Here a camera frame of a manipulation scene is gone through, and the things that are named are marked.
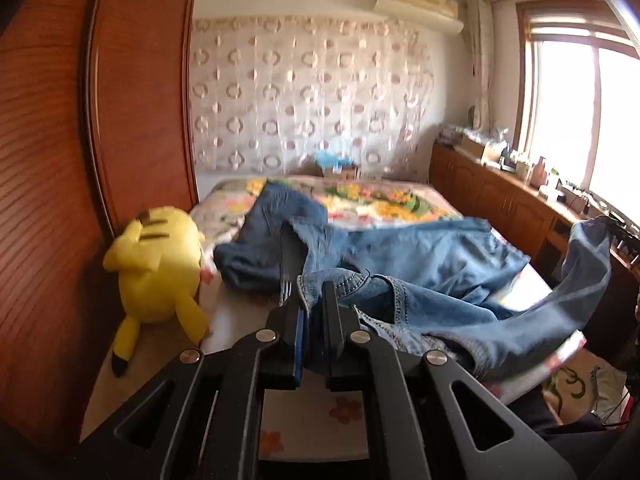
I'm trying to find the blue denim jeans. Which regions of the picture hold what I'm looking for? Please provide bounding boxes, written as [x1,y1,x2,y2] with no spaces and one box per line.
[214,182,612,381]

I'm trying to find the long wooden cabinet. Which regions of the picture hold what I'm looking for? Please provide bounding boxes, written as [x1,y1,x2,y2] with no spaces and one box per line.
[428,142,640,281]

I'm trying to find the bed with floral sheet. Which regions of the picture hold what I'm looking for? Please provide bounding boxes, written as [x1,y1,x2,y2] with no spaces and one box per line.
[80,182,610,479]

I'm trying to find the pink bottle on cabinet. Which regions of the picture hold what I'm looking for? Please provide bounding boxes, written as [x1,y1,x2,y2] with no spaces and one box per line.
[529,156,548,190]

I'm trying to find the patterned floor rug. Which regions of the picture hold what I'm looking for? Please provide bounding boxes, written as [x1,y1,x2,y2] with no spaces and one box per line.
[542,349,629,425]

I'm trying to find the cardboard box on cabinet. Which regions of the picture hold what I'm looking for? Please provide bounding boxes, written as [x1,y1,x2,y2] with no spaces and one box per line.
[459,136,508,162]

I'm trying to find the yellow Pikachu plush toy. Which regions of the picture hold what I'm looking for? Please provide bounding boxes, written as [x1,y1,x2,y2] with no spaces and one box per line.
[103,206,208,377]

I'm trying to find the box with blue item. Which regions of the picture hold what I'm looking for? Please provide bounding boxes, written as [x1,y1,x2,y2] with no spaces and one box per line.
[314,151,360,180]

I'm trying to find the wooden headboard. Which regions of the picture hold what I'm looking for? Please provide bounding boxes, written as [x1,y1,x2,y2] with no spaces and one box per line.
[1,0,196,455]

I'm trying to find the window with wooden frame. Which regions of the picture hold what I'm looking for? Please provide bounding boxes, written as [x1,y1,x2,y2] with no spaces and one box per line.
[516,0,639,222]

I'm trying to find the wall air conditioner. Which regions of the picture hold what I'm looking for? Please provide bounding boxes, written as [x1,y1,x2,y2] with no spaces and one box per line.
[373,0,464,36]

